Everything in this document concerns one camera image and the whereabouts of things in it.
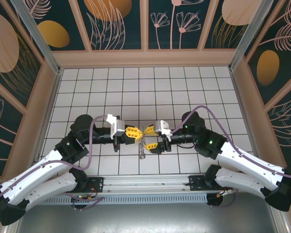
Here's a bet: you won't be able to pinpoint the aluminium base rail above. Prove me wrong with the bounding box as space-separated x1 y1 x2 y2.
16 173 278 194

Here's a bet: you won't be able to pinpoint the aluminium side rail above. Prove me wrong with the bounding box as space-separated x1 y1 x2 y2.
229 67 266 172
26 69 63 175

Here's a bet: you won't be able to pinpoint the red yellow power wires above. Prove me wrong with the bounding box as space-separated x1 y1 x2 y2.
86 185 99 202
217 185 234 197

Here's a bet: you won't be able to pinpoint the grey slotted cable duct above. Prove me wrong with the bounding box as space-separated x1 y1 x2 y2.
42 194 208 205

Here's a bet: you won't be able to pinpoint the aluminium corner post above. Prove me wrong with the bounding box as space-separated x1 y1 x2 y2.
9 0 64 75
228 0 275 71

